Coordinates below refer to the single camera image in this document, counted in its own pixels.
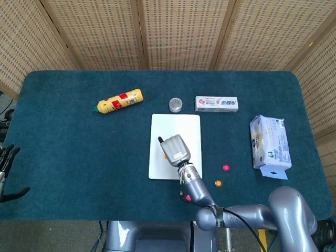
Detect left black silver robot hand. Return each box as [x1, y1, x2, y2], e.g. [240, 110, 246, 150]
[0, 144, 31, 203]

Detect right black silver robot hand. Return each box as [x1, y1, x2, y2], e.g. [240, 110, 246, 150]
[157, 134, 192, 167]

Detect white toothpaste box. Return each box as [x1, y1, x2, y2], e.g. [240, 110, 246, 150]
[194, 96, 239, 113]

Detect white magnetic board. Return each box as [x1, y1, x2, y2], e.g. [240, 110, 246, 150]
[148, 113, 203, 181]

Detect small round clear jar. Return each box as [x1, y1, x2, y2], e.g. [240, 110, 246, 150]
[169, 97, 183, 113]

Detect dark teal table cloth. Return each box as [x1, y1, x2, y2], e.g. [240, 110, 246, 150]
[0, 70, 334, 222]

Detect yellow bottle with green cap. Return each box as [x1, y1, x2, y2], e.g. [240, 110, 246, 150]
[93, 88, 144, 116]

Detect grey blue robot torso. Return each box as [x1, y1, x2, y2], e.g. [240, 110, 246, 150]
[104, 220, 218, 252]

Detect pale blue tissue pack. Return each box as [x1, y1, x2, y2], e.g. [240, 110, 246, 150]
[249, 114, 293, 180]

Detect metal table leg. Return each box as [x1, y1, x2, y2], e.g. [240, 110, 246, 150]
[224, 228, 232, 252]

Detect woven bamboo folding screen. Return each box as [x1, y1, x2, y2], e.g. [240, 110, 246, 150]
[0, 0, 336, 208]

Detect black cable bundle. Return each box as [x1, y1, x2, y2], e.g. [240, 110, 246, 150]
[0, 90, 16, 137]

